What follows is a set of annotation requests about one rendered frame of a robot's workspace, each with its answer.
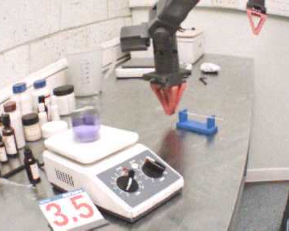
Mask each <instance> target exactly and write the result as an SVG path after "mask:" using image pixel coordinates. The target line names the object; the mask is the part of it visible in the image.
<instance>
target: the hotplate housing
mask: <svg viewBox="0 0 289 231"><path fill-rule="evenodd" d="M146 149H148V150H149V151H150V149H149V148H148V147H146V146H143V145H141V144H136V143H133V144H130V145H127V146H126V147H124V148H122V149H120V150H119V151H115V152H113V153H112V154H110V155H106V156H105V157H103V158H100V159H98V160H95V161H94V162H92V163H88V164H84V163H80V162H79V161H77V160H73V159H71V158H69V157H67V156H64V155H62V154H60V153H57V152H55V151H52V150H50V149H47V150H46V151H44V153H43V162H44V165H45V168H46V171H47V177H48V180H49V181H50V182H51V185H52V186H53V187H56V188H57V189H59V190H60V191H63V192H65V193H67V192H70V191H73V190H76V189H78V188H83V190H84V191H85V193H86V194H87V195H88V196H89V198H90V200H91V201H92V203H93V205H94V206H95V207H96V208H98V209H100V210H101V211H104V212H106V213H109V214H111V215H114V216H116V217H120V218H122V219H124V220H127V221H131V222H134V221H135V220H136V219H139V218H141V217H143V216H144V215H145V214H147V213H149V212H150V211H152V210H153V209H155V208H156V207H158V206H159V205H161V204H162V203H165V202H166V201H167V200H169V199H170V198H171V197H173V196H174V195H176V194H178V193H179V192H180V191H181V190H182V186H183V185H184V181H183V177H182V176H181V175H180V174H179V173H177V172H176V171H174V170H173V169H172V170H173V171H174V172H176V174H178V175H179V176H181V177H180V179H179V180H176V181H175V182H173V183H172V184H171V185H169V186H168V187H167V188H165V189H163V190H162V191H160V192H159V193H157V194H156V195H153V196H152V197H150V198H149V199H148V200H146V201H144V202H142V203H141V204H139V205H138V206H135V207H134V208H132V207H129V206H128V205H127V204H126V203H124V202H123V201H122V200H121V199H120V198H119V197H118V196H117V195H116V194H115V193H114V192H112V191H111V190H110V189H109V188H108V187H107V186H106V185H105V184H103V182H102V181H101V180H99V179H98V178H97V177H96V174H98V173H100V172H102V171H105V170H106V169H109V168H110V167H112V166H116V164H119V163H122V162H123V161H124V160H127V159H129V158H131V157H133V156H135V155H136V154H139V153H141V152H143V151H144V150H146ZM150 152H151V151H150ZM152 154H154V155H155V156H157V155H156V154H155V153H153V152H152ZM157 157H158V156H157ZM158 158H159V160H161V161H162V162H164V161H163V160H162V159H160V157H158ZM164 163H165V162H164ZM165 164H166V163H165ZM166 165H167V164H166ZM167 166H168V165H167ZM168 167H169V166H168Z"/></svg>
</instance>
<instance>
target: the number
mask: <svg viewBox="0 0 289 231"><path fill-rule="evenodd" d="M41 206H42V208H43V211H44V212H45V214H46V215H47V216H48V218H49V220H50V222H51V223H52V224H53V226H54V227H55V229H59V228H61V227H64V226H68V225H71V224H75V223H77V222H78V223H79V222H81V221H85V220H87V219H89V218H92V217H97V216H99V214H98V213H97V211H96V210H95V208H94V206H93V205H92V203H91V202H90V201H89V199H88V198H87V197H86V195H85V193H84V192H82V193H80V194H76V195H74V196H70V197H66V198H63V199H59V200H57V201H52V202H49V203H46V204H44V205H41Z"/></svg>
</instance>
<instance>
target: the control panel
mask: <svg viewBox="0 0 289 231"><path fill-rule="evenodd" d="M146 157H151V158H152V159H154V160H157V161H158V162H159V163H160V164H163V165H164V166H165V171H164V173H163V174H162V176H161V177H158V178H151V177H148V176H147V175H145V174H144V173H143V171H142V169H141V167H142V166H143V164H144V162H145V159H146ZM133 164H136V165H137V168H134V167H133V166H132V165H133ZM124 168H125V169H128V170H130V169H131V170H134V171H135V175H134V179H135V180H136V181H137V182H138V184H139V188H138V189H137V190H136V191H135V192H125V191H123V190H122V189H120V188H118V185H117V183H116V179H117V178H118V177H119V176H126V175H127V173H125V172H124ZM96 177H97V178H98V179H99V180H101V181H102V182H103V184H105V185H106V186H107V187H108V188H109V189H110V190H111V191H112V192H114V193H115V194H116V195H117V196H118V197H119V198H120V199H121V200H122V201H123V202H124V203H126V204H127V205H128V206H129V207H132V208H134V207H135V206H138V205H139V204H141V203H142V202H144V201H146V200H148V199H149V198H150V197H152V196H153V195H156V194H157V193H159V192H160V191H162V190H163V189H165V188H167V187H168V186H169V185H171V184H172V183H173V182H175V181H176V180H179V179H180V176H179V175H178V174H176V172H174V171H173V170H172V169H171V168H170V167H168V166H167V165H166V164H165V163H164V162H162V161H161V160H159V158H158V157H157V156H155V155H154V154H152V153H151V152H150V151H149V150H148V149H146V150H144V151H143V152H141V153H139V154H136V155H135V156H133V157H131V158H129V159H127V160H124V161H123V162H122V163H119V164H116V166H112V167H110V168H109V169H106V170H105V171H102V172H100V173H98V174H96Z"/></svg>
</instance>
